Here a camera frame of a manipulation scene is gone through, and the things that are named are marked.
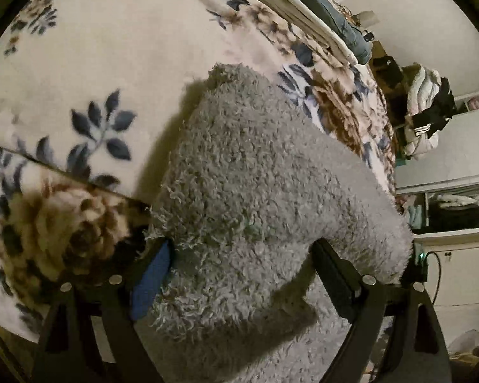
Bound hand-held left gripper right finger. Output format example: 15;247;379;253
309;237;454;383

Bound white fan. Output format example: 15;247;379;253
446;329;479;358

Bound black cloth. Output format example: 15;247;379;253
373;56;402;88

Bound white puffer jacket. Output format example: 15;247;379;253
403;64;445;159

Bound white wardrobe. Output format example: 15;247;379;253
395;90;479;233

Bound black striped garment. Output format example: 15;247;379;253
413;77;456;137

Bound black charger device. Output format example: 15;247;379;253
413;247;430;284

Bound teal folded clothes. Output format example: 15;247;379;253
406;204;424;228

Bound folded white pants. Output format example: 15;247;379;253
213;0;358;67

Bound grey fleece pants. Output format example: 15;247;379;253
136;62;414;383

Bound white low cabinet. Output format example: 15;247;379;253
413;229;479;309

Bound black cable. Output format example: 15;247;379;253
425;251;443;308

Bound folded blue jeans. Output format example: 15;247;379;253
269;0;374;63

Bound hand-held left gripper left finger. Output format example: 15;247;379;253
31;239;175;383

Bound floral blanket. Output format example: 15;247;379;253
0;0;398;344

